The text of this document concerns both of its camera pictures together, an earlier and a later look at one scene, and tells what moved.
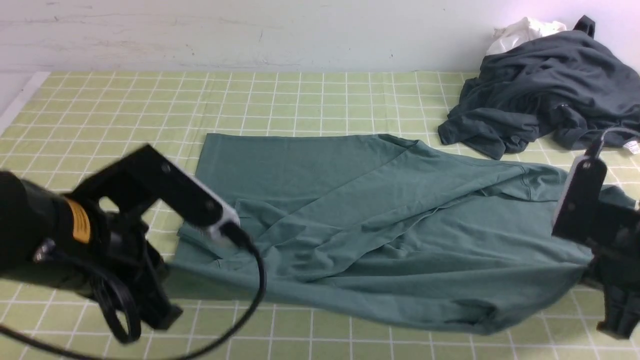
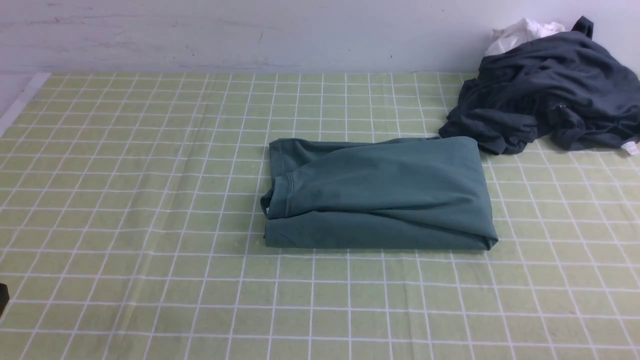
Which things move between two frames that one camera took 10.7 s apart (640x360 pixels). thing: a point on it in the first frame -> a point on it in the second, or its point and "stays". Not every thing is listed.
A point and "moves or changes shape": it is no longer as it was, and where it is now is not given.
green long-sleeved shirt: x=382 y=231 moves or changes shape
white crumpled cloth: x=520 y=31 stays
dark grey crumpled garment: x=568 y=88 stays
